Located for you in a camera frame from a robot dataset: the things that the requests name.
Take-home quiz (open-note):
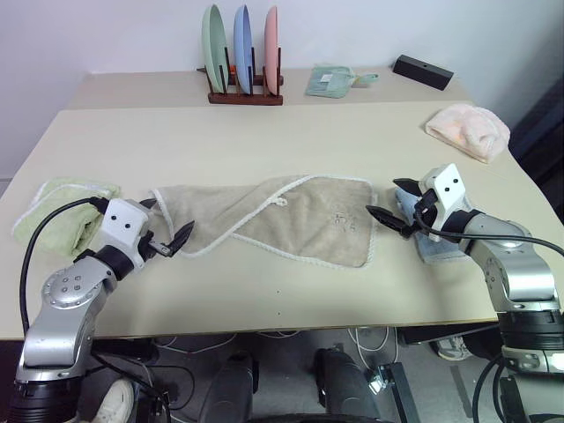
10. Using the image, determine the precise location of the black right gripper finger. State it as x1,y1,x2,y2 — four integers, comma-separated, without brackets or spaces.
366,204,414,241
392,177,425,198

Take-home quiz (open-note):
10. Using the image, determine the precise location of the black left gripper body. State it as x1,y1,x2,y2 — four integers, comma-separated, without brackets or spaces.
138,233,174,262

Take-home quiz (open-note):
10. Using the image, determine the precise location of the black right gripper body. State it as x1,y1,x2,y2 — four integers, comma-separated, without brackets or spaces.
410,188,442,237

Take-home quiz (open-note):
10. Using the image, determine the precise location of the blue cloth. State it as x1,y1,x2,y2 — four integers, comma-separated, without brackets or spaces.
393,186,475,266

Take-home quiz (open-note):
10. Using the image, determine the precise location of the beige towel with white trim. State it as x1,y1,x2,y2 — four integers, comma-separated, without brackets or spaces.
149,174,379,271

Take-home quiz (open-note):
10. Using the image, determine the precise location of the pink fluffy folded towel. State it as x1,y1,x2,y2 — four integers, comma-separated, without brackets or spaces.
424,102,512,166

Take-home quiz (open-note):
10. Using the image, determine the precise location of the light green folded towel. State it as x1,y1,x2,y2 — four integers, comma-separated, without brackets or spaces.
11,176,122,259

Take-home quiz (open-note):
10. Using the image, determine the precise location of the black rectangular box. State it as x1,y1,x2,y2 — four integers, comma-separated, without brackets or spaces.
391,54,456,93

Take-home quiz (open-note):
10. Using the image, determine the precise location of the black table crossbar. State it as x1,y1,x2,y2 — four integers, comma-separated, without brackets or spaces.
397,323,504,347

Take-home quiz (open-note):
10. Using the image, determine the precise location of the mint green square cloth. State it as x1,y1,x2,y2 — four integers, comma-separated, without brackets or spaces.
304,64,381,100

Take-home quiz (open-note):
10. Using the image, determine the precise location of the grey sneaker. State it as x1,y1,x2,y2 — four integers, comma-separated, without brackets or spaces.
430,336,471,362

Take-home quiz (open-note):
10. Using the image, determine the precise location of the dark wooden plate rack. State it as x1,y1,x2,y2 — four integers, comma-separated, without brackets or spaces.
196,45,285,108

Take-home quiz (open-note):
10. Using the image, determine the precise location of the white sneaker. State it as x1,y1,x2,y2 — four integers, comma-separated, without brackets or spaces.
76,378,136,423

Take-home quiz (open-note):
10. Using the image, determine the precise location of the dark rounded shape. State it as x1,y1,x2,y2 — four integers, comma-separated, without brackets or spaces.
192,349,262,423
313,346,382,423

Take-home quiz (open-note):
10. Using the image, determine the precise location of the green plate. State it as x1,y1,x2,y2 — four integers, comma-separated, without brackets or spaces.
201,4,231,95

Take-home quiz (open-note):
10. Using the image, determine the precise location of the blue plate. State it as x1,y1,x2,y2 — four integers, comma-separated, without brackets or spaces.
232,4,256,95

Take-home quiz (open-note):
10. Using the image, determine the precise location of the pink plate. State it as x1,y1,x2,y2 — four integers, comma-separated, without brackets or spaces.
263,5,282,97

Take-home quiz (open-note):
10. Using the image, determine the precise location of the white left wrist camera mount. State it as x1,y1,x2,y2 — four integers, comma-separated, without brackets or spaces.
99,198,153,271

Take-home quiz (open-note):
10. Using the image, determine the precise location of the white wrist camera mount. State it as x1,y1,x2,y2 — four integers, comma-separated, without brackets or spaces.
99,198,153,271
420,163,469,244

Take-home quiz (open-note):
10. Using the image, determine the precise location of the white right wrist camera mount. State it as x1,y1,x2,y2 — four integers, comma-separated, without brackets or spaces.
420,163,469,244

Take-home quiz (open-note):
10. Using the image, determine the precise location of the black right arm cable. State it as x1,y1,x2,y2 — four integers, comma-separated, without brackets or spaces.
413,197,564,257

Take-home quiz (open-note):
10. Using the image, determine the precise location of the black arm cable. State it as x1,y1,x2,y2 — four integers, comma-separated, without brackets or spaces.
18,197,109,332
413,197,564,257

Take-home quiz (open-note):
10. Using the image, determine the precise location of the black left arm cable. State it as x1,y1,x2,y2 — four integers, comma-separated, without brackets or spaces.
18,197,109,332

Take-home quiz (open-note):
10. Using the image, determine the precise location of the white cable under table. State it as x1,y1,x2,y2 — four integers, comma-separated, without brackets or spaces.
346,325,391,367

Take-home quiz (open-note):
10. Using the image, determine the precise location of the metal table leg bracket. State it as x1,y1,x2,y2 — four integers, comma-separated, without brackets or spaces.
367,361,422,423

